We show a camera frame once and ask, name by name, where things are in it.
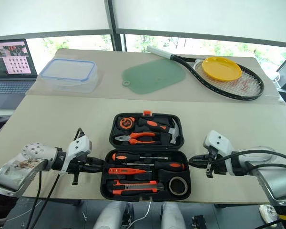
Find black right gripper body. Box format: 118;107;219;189
205;146;228;178

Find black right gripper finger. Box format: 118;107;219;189
189;160;208;168
189;154;208;162

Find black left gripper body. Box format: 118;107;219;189
68;154;90;186

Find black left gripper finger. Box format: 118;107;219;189
86;157;105;166
81;165;104;173

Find screwdriver with thick silver shaft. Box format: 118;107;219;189
112;152;169;163

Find screwdriver with thin dark shaft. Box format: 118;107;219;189
122;161;186;172

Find orange voltage tester pen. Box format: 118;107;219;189
107;167;149;175

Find black orange utility knife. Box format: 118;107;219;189
106;179;164;196

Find black tool case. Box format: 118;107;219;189
100;110;192;203

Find orange black tape measure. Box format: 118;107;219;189
116;117;136;130

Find silver left robot leg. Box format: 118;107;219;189
93;201;134;229

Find silver robot leg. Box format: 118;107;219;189
160;201;187;229
93;201;134;229

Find silver right robot leg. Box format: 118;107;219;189
160;201;187;229

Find small black floor box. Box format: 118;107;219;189
191;214;207;229

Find white sneaker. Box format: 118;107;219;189
259;204;280;225

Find yellow plastic plate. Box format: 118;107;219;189
201;56;243;83

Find clear container with blue lid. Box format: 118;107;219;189
40;58;98;94

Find green cutting board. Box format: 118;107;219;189
121;58;187;95

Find black tennis racket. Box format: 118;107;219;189
146;45;265;101

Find dark laptop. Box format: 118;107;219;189
0;38;38;110

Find white roller blind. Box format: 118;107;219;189
0;0;112;38
113;0;286;45

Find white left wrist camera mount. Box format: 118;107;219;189
61;135;92;176

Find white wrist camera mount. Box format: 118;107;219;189
61;135;92;176
203;129;237;177

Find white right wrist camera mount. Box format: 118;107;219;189
203;129;237;177

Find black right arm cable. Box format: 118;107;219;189
208;149;286;174

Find pliers with orange handles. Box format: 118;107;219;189
114;131;162;146

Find claw hammer black orange handle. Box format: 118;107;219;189
136;117;181;145

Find thin white hanging cable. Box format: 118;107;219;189
131;201;152;228

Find dark window frame post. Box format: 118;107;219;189
104;0;127;52

